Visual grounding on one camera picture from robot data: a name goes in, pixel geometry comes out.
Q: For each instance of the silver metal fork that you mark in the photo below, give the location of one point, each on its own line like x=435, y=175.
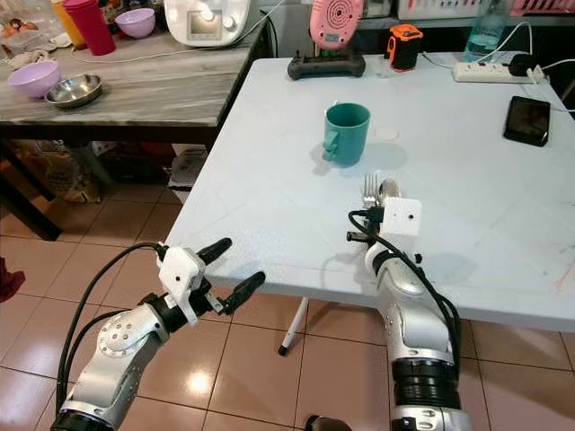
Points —
x=370, y=190

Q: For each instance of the silver metal spoon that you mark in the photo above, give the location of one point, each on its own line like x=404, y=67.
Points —
x=389, y=190

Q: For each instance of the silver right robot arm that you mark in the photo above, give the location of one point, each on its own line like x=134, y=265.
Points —
x=413, y=314

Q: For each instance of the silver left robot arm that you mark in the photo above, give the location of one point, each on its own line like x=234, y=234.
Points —
x=121, y=346

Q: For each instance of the white folding table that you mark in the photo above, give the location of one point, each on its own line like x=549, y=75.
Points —
x=278, y=215

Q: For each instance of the white storage box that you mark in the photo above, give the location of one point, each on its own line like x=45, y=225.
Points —
x=187, y=171

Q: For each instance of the small white round disc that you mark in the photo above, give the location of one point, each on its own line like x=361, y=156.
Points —
x=385, y=133

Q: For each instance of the teal ceramic mug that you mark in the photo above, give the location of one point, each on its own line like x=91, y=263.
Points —
x=350, y=130

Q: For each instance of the black robot foot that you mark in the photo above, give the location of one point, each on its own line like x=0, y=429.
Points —
x=327, y=424

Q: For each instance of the grey wood-top side table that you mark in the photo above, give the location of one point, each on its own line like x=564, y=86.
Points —
x=171, y=90

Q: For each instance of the black controller base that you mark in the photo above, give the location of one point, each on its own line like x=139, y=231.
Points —
x=325, y=66

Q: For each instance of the dark red cloth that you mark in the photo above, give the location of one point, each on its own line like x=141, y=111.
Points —
x=9, y=278

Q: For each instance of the printed yellow bag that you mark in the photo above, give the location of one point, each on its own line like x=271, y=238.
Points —
x=54, y=171

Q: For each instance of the orange and black device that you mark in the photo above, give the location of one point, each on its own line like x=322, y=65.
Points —
x=404, y=47

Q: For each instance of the white power strip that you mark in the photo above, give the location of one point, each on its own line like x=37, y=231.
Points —
x=485, y=72

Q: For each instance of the pink round gadget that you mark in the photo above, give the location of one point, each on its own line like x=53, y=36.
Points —
x=336, y=22

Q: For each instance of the stainless steel bowl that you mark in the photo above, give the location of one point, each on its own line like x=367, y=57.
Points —
x=74, y=92

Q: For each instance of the black power adapter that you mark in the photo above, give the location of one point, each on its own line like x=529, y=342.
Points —
x=523, y=65

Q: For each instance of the green plastic water bottle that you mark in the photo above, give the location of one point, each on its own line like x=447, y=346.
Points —
x=487, y=31

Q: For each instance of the white kitchen appliance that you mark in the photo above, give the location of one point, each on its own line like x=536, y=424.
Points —
x=208, y=22

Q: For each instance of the small purple bowl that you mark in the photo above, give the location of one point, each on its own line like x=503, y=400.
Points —
x=135, y=24

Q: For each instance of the pink plastic basket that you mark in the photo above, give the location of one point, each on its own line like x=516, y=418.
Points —
x=476, y=7

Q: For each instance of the large lilac bowl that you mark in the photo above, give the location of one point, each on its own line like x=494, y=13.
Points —
x=33, y=81

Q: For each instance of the red plastic cup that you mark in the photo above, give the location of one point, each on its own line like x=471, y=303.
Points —
x=92, y=27

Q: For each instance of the clear plastic food container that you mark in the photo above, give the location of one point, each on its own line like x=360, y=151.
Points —
x=22, y=34

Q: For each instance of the orange plastic cup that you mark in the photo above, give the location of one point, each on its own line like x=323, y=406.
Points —
x=65, y=25

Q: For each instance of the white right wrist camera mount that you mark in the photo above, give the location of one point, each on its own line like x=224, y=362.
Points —
x=402, y=217

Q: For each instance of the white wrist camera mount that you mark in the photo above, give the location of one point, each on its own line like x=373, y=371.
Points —
x=182, y=272
x=402, y=217

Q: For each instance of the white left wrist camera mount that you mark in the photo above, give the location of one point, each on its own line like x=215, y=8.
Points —
x=182, y=272

